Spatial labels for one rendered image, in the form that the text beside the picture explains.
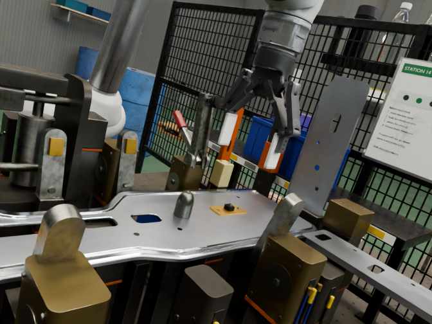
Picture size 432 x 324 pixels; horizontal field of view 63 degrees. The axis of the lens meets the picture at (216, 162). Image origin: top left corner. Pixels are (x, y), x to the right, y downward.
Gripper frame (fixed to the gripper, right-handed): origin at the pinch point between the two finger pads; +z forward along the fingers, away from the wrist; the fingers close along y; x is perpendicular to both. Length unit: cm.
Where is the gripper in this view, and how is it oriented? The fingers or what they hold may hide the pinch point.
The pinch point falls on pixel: (246, 150)
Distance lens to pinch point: 72.5
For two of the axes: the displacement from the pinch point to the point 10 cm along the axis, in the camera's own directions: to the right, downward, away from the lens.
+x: 7.2, 0.4, 6.9
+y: 6.3, 3.7, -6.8
